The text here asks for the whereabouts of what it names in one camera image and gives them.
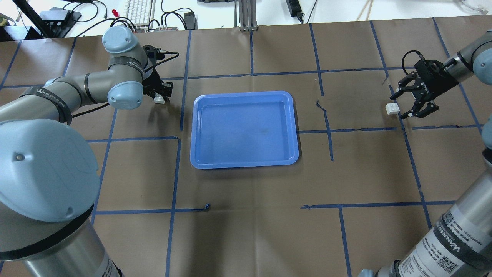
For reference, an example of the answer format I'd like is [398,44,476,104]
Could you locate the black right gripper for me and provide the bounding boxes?
[390,58,459,119]

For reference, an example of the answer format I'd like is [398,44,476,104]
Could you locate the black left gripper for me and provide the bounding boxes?
[142,45,173,103]

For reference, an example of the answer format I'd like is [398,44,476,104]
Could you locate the white block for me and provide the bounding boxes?
[153,94,166,105]
[385,102,400,115]

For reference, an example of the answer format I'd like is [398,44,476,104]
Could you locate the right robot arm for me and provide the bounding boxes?
[359,30,491,277]

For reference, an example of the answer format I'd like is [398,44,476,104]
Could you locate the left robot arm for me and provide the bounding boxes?
[0,26,173,277]

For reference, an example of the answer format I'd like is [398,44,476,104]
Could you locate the blue plastic tray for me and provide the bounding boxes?
[190,91,300,169]

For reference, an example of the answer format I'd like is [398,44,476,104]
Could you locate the black power adapter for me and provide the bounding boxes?
[183,11,198,30]

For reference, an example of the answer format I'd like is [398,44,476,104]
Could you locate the white keyboard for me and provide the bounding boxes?
[121,0,155,31]

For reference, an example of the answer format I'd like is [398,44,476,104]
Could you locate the aluminium frame post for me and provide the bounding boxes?
[237,0,258,33]

